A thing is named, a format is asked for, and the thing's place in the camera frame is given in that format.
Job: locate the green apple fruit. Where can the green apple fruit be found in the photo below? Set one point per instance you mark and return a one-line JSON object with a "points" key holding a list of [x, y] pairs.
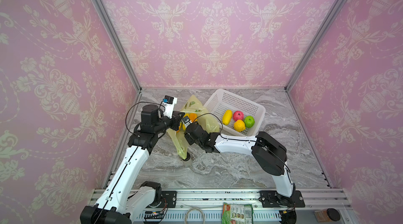
{"points": [[249, 121]]}

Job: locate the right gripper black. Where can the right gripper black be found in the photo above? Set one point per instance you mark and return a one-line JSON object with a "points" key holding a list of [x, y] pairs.
{"points": [[189, 131]]}

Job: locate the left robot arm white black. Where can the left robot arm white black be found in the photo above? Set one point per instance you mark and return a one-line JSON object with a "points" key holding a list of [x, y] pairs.
{"points": [[116, 205]]}

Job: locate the aluminium front rail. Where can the aluminium front rail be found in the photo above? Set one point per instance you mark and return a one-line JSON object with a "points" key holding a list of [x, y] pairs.
{"points": [[314, 198]]}

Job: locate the brown jar black lid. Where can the brown jar black lid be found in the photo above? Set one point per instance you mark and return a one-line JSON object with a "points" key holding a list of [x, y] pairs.
{"points": [[327, 215]]}

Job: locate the green snack packet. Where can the green snack packet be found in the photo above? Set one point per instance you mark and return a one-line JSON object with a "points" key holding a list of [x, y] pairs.
{"points": [[237, 214]]}

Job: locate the yellow plastic bag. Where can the yellow plastic bag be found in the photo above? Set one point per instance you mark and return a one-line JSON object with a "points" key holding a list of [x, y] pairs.
{"points": [[207, 120]]}

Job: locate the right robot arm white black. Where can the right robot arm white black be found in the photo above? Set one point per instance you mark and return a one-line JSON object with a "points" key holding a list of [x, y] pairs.
{"points": [[268, 153]]}

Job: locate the yellow lemon fruit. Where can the yellow lemon fruit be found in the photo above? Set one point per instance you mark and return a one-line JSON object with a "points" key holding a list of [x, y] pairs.
{"points": [[227, 117]]}

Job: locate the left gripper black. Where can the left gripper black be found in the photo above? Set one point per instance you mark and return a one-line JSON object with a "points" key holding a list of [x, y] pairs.
{"points": [[176, 119]]}

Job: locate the white plastic basket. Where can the white plastic basket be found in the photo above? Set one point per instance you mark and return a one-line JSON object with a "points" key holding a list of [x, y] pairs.
{"points": [[222, 100]]}

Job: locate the orange round fruit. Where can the orange round fruit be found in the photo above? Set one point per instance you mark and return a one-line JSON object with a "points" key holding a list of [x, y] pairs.
{"points": [[239, 126]]}

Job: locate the pink red round fruit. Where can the pink red round fruit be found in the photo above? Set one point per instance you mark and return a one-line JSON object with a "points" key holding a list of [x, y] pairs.
{"points": [[238, 115]]}

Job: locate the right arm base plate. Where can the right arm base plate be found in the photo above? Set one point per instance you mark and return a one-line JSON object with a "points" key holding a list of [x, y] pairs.
{"points": [[271, 199]]}

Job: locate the orange papaya fruit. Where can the orange papaya fruit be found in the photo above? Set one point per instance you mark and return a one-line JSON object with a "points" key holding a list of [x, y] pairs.
{"points": [[193, 117]]}

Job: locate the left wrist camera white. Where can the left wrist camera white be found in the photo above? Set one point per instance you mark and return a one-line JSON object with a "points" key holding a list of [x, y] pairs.
{"points": [[169, 103]]}

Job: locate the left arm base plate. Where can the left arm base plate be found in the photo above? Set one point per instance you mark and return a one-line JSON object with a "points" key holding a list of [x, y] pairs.
{"points": [[164, 198]]}

